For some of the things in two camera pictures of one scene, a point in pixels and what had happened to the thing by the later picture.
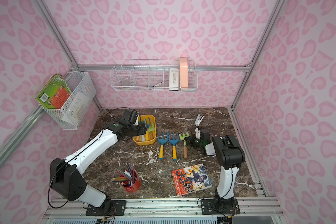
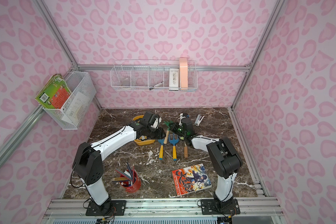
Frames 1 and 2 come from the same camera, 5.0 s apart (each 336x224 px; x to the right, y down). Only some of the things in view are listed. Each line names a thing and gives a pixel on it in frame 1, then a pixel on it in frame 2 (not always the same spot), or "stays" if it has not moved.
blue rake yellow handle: x=174 y=142 stays
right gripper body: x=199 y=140 → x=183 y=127
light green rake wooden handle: x=182 y=137 stays
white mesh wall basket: x=74 y=111 stays
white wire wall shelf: x=154 y=75 stays
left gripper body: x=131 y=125 → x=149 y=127
